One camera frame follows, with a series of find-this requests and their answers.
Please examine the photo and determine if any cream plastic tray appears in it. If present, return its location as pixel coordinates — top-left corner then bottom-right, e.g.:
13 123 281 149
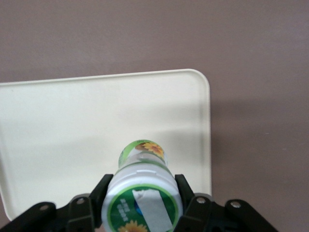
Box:
0 68 211 222

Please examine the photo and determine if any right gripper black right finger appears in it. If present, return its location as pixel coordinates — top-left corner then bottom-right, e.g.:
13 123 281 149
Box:
174 174 215 232

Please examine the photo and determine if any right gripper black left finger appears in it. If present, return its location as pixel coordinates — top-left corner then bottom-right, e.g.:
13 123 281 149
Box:
67 174 114 232

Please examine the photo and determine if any green yogurt cup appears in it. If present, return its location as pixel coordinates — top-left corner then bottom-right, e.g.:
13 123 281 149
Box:
100 139 184 232

